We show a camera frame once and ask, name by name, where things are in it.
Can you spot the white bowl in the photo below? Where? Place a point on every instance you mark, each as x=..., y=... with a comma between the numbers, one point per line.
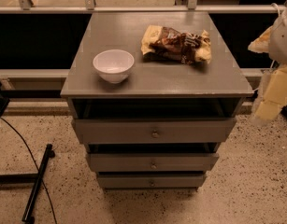
x=114, y=65

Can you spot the black stand base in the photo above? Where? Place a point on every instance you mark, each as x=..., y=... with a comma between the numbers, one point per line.
x=36, y=179

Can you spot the grey bottom drawer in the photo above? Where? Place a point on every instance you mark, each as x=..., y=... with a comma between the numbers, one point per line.
x=150, y=181

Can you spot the grey drawer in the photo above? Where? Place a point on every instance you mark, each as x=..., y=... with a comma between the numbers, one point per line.
x=150, y=181
x=152, y=131
x=152, y=162

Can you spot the grey top drawer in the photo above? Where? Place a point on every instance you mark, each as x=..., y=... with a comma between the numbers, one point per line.
x=152, y=131

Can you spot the grey wooden drawer cabinet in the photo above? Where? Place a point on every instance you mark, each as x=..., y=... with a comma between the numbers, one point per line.
x=135, y=104

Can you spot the metal railing frame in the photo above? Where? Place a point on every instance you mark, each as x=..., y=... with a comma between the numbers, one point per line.
x=40, y=8

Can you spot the brown yellow snack bag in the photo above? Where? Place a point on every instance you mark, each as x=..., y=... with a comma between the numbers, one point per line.
x=169, y=43

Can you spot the grey middle drawer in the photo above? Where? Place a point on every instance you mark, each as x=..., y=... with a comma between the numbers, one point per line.
x=152, y=162

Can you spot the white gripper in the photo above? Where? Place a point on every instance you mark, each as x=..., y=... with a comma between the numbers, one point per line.
x=282, y=42

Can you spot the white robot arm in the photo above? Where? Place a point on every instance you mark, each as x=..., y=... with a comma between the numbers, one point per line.
x=277, y=52

